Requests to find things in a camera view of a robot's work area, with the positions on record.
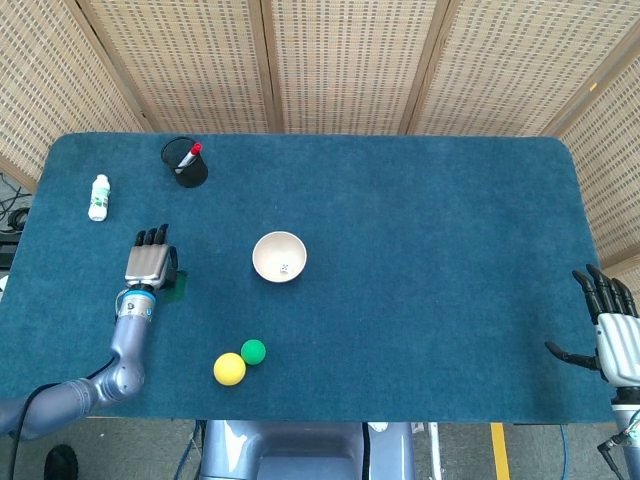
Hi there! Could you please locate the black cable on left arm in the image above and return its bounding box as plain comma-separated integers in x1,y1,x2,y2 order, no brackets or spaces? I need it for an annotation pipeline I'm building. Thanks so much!
8,357,112,480

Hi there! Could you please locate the black mesh pen holder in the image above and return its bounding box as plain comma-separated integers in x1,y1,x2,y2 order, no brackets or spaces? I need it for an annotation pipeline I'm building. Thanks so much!
160,136,209,189

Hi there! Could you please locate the green foam ball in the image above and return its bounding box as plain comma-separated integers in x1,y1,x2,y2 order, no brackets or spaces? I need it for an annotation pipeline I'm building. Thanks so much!
240,339,267,367

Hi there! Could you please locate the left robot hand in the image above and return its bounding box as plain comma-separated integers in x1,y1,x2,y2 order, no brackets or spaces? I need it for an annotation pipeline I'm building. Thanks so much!
123,223,181,293

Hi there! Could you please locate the blue cable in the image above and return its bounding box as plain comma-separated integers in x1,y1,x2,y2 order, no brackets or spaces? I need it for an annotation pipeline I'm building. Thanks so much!
558,423,571,480

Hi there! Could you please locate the white plastic bottle green label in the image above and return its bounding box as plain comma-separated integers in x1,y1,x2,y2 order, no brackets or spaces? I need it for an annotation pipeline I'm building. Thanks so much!
87,173,111,222

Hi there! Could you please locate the yellow foam ball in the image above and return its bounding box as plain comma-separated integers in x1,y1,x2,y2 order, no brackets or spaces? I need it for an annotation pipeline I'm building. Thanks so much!
213,352,247,387

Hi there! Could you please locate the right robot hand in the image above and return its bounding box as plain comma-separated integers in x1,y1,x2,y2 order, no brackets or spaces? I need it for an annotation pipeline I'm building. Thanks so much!
544,264,640,387

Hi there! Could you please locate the blue carpet table cover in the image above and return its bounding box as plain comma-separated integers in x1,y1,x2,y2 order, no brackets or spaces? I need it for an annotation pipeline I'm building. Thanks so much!
0,131,619,425

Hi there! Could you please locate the black round floor object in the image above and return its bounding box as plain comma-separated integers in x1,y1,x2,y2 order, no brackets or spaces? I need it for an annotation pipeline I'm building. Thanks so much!
43,443,80,480

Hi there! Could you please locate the woven rattan folding screen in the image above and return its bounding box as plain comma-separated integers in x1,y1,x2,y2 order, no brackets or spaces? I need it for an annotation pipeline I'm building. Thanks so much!
0,0,640,269

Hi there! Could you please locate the cream ceramic bowl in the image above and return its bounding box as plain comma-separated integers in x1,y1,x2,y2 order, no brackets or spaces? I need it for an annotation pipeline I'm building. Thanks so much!
251,230,309,284

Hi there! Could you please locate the green object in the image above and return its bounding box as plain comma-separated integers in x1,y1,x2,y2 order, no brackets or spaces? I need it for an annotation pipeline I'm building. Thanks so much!
165,270,189,303

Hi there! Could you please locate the red capped marker pen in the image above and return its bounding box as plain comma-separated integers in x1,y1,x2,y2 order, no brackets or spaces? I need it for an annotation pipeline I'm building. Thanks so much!
178,142,203,168

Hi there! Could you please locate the grey robot torso base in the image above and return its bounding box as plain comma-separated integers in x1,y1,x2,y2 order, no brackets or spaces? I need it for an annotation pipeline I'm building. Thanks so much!
198,419,417,480

